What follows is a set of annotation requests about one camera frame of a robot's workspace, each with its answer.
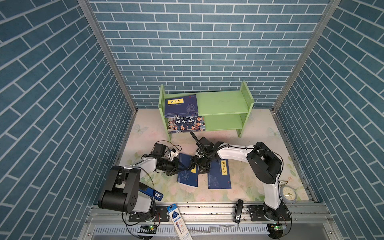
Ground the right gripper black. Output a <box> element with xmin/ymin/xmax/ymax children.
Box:
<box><xmin>185</xmin><ymin>152</ymin><xmax>212</xmax><ymax>175</ymax></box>

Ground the colourful illustrated book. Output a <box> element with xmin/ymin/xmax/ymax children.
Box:
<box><xmin>167</xmin><ymin>117</ymin><xmax>206</xmax><ymax>134</ymax></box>

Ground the dark blue book yellow label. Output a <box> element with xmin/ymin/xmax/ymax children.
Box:
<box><xmin>164</xmin><ymin>95</ymin><xmax>199</xmax><ymax>118</ymax></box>

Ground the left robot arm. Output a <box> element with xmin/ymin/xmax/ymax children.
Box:
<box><xmin>98</xmin><ymin>141</ymin><xmax>192</xmax><ymax>214</ymax></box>

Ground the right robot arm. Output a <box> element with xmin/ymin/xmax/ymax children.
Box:
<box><xmin>191</xmin><ymin>133</ymin><xmax>285</xmax><ymax>221</ymax></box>

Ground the blue handheld device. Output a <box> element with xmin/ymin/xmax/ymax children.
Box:
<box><xmin>139</xmin><ymin>183</ymin><xmax>164</xmax><ymax>201</ymax></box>

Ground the green two-tier shelf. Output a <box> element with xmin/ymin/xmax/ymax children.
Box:
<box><xmin>158</xmin><ymin>80</ymin><xmax>255</xmax><ymax>143</ymax></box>

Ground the black remote stick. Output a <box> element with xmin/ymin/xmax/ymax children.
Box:
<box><xmin>233</xmin><ymin>199</ymin><xmax>244</xmax><ymax>224</ymax></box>

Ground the blue white packaged box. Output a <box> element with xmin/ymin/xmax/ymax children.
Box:
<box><xmin>167</xmin><ymin>204</ymin><xmax>193</xmax><ymax>240</ymax></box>

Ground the round white timer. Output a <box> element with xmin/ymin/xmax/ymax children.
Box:
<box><xmin>281</xmin><ymin>185</ymin><xmax>297</xmax><ymax>204</ymax></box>

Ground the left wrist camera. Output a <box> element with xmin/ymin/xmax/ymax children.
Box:
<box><xmin>166</xmin><ymin>147</ymin><xmax>180</xmax><ymax>162</ymax></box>

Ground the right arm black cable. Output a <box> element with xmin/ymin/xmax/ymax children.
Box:
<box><xmin>189</xmin><ymin>131</ymin><xmax>202</xmax><ymax>151</ymax></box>

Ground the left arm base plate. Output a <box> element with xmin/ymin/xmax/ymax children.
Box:
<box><xmin>128</xmin><ymin>206</ymin><xmax>170</xmax><ymax>223</ymax></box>

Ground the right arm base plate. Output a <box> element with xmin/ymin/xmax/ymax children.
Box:
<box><xmin>246</xmin><ymin>203</ymin><xmax>292</xmax><ymax>222</ymax></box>

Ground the aluminium rail frame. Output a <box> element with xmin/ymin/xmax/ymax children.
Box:
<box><xmin>79</xmin><ymin>201</ymin><xmax>342</xmax><ymax>240</ymax></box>

